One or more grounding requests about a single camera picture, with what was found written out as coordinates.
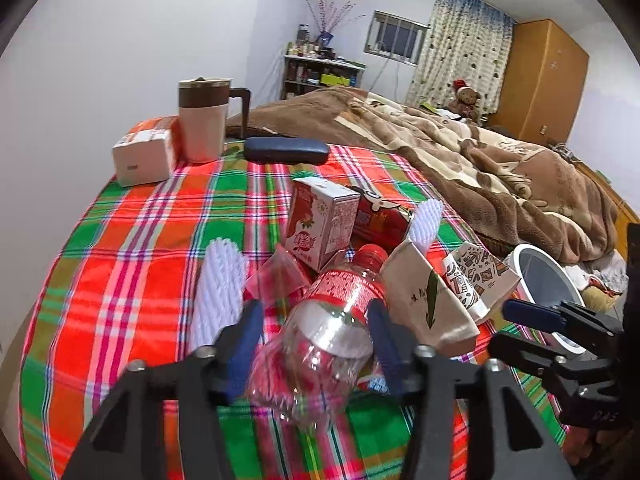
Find cluttered white shelf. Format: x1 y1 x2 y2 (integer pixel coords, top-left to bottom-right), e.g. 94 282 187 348
281 54 366 101

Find red white milk carton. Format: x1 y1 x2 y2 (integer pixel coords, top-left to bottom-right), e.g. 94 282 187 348
283 176 362 269

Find red round printed lid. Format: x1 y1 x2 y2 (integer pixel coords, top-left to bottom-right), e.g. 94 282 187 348
357 376 392 395

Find patterned curtain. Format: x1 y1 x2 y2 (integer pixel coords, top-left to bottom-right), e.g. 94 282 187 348
405 0 516 111

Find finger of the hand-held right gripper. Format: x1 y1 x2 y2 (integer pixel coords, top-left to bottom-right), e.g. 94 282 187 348
502 299 626 341
487 331 591 396

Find teddy bear with red hat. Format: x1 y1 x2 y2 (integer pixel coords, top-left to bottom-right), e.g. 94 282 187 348
447 79 483 121

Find wooden wardrobe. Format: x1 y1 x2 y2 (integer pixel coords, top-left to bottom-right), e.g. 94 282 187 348
487 19 591 143

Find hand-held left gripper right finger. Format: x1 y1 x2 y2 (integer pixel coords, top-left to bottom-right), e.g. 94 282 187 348
367 299 576 480

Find plaid cloth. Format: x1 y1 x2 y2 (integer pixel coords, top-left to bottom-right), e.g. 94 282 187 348
20 120 571 480

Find clear plastic bottle red label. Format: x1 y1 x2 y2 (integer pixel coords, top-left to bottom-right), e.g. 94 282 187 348
247 243 391 431

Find brown plush blanket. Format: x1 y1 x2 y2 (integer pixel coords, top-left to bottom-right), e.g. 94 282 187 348
225 85 621 263

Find dried branches in vase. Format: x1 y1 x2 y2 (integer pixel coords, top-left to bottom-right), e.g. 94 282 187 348
304 0 368 46

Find clear plastic wrapper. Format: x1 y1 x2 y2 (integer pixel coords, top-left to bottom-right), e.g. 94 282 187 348
245 245 313 306

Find red cartoon drink can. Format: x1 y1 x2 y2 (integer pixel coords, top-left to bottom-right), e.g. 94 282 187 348
350 191 416 253

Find brown paper carton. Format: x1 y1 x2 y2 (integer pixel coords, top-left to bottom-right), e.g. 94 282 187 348
382 237 481 351

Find dark blue glasses case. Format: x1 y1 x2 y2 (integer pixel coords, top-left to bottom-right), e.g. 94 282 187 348
243 136 330 164

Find patterned white brown box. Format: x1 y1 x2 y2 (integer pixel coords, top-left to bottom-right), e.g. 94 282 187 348
441 241 523 323

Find white orange tissue box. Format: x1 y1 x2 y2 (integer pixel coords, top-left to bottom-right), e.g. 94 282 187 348
111 116 183 188

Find barred window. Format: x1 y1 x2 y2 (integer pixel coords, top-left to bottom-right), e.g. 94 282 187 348
365 10 431 66

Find beige brown lidded mug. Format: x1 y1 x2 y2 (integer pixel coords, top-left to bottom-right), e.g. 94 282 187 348
178 76 252 164

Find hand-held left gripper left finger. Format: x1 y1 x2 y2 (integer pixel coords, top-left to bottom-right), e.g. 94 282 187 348
62 300 266 480

